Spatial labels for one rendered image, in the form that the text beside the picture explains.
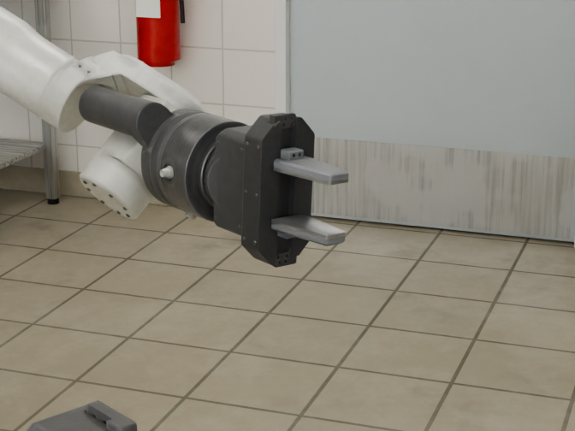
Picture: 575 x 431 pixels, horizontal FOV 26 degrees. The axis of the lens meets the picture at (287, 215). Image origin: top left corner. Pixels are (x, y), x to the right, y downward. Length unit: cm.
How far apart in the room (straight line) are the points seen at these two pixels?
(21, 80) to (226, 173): 25
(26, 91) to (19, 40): 5
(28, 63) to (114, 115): 12
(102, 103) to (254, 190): 19
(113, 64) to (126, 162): 10
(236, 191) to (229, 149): 4
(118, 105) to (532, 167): 324
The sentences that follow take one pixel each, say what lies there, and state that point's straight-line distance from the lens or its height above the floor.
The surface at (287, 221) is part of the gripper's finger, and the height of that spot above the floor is 103.
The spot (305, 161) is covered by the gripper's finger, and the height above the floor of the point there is 108.
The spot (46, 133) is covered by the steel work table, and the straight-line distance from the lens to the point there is 467.
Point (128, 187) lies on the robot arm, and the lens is 111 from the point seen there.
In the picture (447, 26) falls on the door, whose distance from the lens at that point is 422.
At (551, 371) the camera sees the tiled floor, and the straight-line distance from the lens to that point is 330.
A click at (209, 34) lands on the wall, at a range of 445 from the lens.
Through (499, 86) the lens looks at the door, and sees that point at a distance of 422.
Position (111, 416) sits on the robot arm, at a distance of 40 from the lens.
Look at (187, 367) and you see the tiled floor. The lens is 327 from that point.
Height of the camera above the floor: 132
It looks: 17 degrees down
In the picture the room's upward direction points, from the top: straight up
